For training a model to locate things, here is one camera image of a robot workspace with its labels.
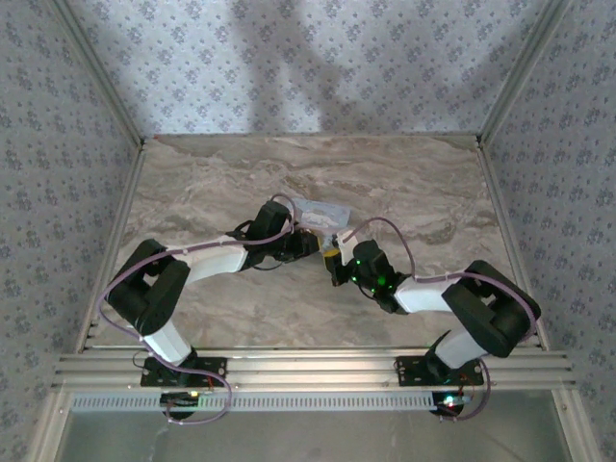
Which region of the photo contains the aluminium corner post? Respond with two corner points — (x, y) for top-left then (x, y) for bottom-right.
(50, 0), (148, 148)
(475, 0), (578, 145)

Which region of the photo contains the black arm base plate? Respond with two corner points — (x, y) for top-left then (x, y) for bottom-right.
(394, 354), (486, 389)
(139, 354), (229, 389)

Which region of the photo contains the blue cartoon tin box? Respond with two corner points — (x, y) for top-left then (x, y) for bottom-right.
(292, 197), (353, 233)

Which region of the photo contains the long aluminium base rail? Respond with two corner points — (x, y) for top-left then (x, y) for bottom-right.
(50, 349), (578, 392)

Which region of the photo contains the grey metal panel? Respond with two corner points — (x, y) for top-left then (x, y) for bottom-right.
(62, 406), (577, 462)

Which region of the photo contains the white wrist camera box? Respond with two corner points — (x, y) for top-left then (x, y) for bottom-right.
(335, 229), (358, 267)

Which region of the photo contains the circuit board with green light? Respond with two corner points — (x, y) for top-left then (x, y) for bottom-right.
(159, 390), (216, 420)
(430, 392), (475, 419)

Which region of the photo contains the aluminium side rail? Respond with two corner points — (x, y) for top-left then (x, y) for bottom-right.
(475, 139), (550, 350)
(74, 141), (148, 355)

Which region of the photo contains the grey slotted cable duct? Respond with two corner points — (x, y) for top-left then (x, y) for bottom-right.
(69, 391), (466, 414)

